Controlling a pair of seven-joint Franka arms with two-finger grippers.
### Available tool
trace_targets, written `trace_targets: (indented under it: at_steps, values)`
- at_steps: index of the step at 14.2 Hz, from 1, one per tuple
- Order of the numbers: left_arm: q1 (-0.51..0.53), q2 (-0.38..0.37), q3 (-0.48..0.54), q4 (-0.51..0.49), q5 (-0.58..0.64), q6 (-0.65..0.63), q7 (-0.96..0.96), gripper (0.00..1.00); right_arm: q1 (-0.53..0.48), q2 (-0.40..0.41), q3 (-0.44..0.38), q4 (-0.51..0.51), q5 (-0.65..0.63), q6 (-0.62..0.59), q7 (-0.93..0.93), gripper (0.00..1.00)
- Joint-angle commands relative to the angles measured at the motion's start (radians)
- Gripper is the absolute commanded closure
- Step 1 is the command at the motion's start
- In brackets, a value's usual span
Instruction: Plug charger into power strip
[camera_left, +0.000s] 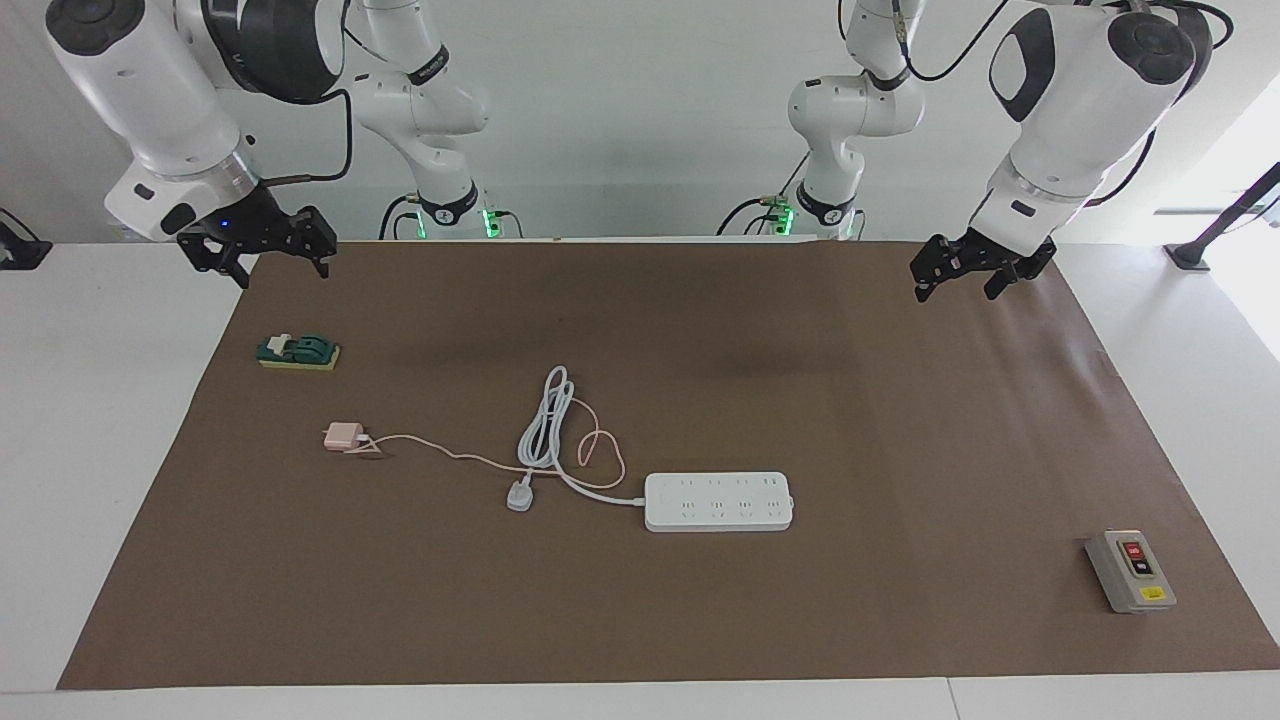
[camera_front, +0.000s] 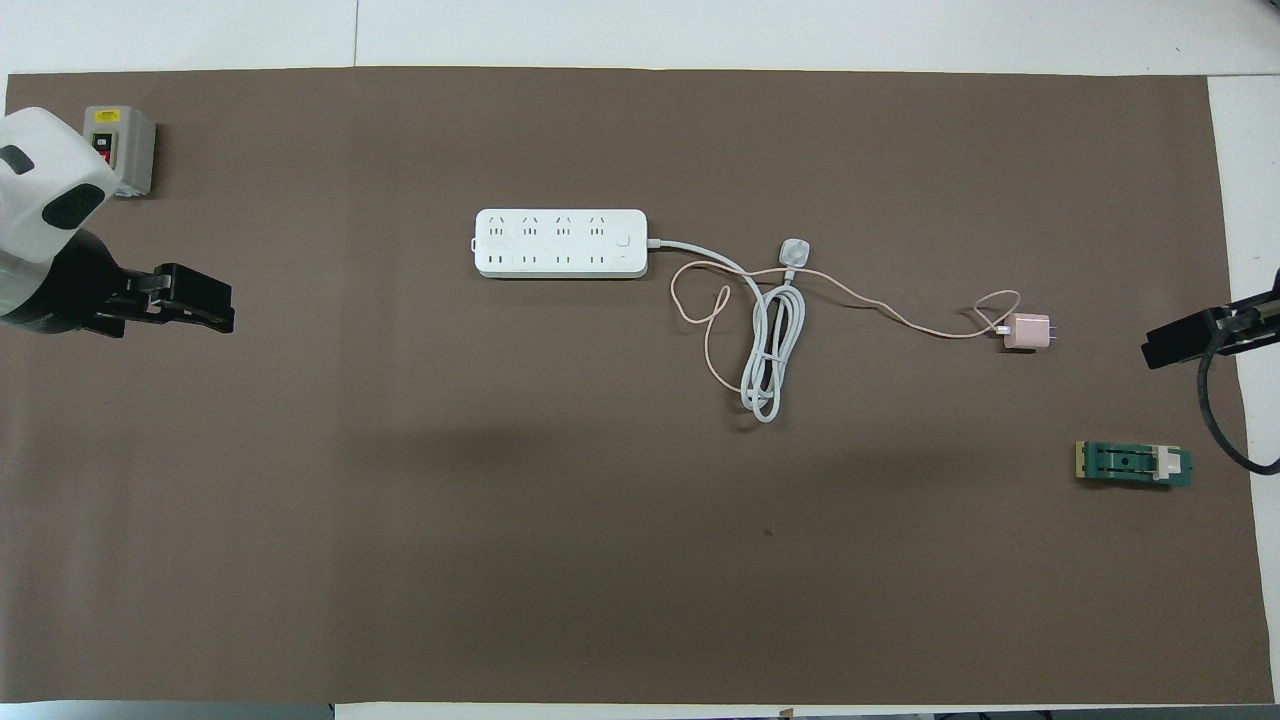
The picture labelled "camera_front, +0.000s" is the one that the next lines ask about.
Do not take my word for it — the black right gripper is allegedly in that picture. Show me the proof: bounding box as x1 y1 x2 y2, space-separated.
1142 290 1280 371

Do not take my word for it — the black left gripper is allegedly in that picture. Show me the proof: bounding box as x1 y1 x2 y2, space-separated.
30 228 236 336

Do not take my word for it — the pink charger adapter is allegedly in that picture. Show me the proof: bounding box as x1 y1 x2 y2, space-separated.
1003 313 1057 351

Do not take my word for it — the pink charging cable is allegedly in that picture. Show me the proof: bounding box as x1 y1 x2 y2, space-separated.
670 262 1023 393

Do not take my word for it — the white power strip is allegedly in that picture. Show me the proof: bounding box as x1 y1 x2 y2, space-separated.
472 208 649 280

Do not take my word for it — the green circuit board module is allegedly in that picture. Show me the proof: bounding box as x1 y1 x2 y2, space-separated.
1075 440 1194 490

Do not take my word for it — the brown table mat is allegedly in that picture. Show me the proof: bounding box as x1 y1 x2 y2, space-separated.
0 67 1276 706

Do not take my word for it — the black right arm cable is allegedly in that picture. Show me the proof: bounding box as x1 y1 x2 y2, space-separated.
1197 335 1280 476

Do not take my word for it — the grey on-off switch box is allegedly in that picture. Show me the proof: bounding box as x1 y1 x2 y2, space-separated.
83 105 157 198

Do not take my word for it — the white power strip cord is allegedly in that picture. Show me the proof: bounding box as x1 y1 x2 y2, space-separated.
645 237 807 424

